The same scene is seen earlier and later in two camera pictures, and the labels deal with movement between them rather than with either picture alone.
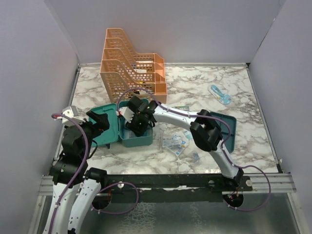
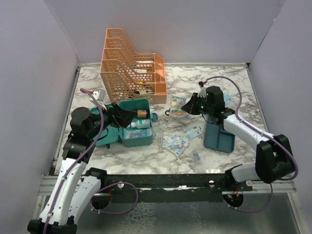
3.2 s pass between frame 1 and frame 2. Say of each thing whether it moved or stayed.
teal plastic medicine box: stayed
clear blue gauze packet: stayed
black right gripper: moved
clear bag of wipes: stayed
